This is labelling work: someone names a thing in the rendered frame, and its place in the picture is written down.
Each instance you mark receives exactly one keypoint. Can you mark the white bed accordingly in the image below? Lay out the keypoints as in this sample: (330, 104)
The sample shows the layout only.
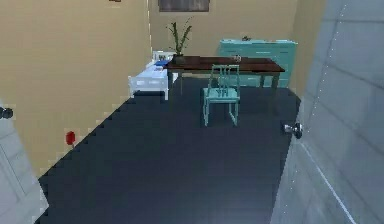
(150, 78)

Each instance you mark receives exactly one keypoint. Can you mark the silver round door knob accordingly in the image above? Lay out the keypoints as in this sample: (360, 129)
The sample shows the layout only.
(294, 128)

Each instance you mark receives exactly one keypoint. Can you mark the grey panelled room door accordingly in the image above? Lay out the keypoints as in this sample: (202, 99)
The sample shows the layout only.
(13, 180)

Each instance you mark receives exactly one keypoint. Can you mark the small dark object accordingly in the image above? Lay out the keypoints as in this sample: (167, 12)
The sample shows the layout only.
(246, 38)

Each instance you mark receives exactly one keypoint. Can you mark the teal chest of drawers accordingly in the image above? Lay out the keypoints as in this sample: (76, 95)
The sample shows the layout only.
(281, 53)

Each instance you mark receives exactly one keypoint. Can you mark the small red object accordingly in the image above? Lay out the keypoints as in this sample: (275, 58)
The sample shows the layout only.
(70, 138)

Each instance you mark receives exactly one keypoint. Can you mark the blue pillow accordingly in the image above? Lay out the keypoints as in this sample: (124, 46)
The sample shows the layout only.
(161, 62)

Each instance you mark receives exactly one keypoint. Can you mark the small grey table object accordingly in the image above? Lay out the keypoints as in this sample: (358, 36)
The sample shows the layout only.
(237, 58)

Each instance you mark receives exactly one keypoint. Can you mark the teal wooden chair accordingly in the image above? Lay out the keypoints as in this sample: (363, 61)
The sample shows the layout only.
(221, 94)

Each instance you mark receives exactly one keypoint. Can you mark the black round door knob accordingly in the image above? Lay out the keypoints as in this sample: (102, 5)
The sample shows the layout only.
(5, 113)

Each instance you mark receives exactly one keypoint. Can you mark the dark brown wooden table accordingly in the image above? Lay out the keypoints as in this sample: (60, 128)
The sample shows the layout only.
(200, 63)

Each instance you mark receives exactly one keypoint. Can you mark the green house plant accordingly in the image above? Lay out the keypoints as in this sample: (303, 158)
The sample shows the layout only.
(179, 41)

